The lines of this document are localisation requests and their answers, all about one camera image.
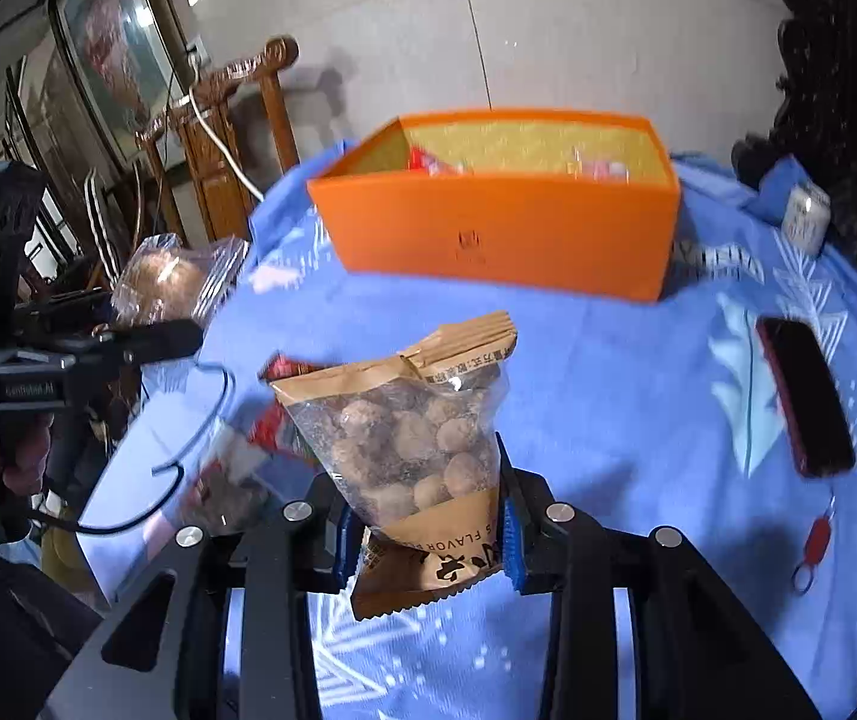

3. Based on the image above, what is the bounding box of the clear bread packet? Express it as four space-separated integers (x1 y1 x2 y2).
111 232 250 328

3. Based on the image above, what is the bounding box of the brown mushroom snack bag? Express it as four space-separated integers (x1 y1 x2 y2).
266 310 518 619

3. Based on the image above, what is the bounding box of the person's left hand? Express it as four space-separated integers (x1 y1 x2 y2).
0 403 59 501

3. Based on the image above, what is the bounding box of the dark chocolate bar wrapper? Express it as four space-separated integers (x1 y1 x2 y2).
176 422 277 535

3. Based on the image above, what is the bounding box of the red black snack packet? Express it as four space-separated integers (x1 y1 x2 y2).
248 353 335 472

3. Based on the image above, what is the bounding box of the carved wooden chair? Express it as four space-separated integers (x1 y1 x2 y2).
136 36 300 242

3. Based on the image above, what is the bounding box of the blue patterned tablecloth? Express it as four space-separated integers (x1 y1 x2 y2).
82 156 857 718

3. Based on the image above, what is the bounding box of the red cased smartphone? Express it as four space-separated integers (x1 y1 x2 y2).
756 317 855 478

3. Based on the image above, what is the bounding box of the orange cardboard box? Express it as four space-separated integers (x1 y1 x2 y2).
308 109 681 302

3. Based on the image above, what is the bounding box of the pink snack packet in box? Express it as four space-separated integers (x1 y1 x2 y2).
567 149 630 184

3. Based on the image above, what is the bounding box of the white drink can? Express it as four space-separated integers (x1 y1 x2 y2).
781 182 831 259

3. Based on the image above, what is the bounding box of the black cable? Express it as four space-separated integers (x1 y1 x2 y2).
0 362 240 550

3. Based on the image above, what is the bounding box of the white cable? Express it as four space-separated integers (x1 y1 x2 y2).
185 85 268 205

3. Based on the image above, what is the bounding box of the red phone charm strap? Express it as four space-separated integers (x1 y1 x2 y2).
788 489 839 598

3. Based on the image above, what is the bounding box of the framed wall painting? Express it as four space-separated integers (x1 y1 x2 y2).
49 0 186 167

